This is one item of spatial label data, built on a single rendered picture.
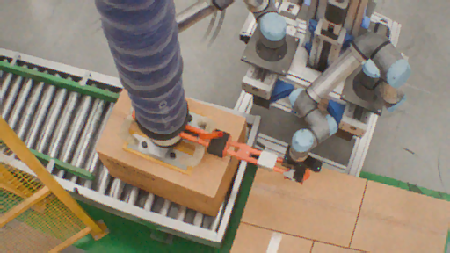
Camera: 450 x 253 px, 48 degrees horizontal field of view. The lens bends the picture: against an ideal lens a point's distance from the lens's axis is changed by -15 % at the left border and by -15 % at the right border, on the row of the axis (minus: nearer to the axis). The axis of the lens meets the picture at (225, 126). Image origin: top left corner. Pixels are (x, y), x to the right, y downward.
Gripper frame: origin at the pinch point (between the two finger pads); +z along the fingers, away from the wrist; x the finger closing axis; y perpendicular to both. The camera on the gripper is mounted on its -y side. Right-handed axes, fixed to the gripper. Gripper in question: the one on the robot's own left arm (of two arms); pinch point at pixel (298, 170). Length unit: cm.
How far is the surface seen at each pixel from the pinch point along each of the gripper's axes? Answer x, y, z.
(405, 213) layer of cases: -15, -68, 53
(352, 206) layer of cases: -10, -35, 53
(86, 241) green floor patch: 55, 106, 109
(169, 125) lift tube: 7, 53, -20
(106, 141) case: 14, 86, 14
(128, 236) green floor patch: 40, 81, 109
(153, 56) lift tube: 8, 53, -77
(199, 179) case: 14.6, 39.1, 13.3
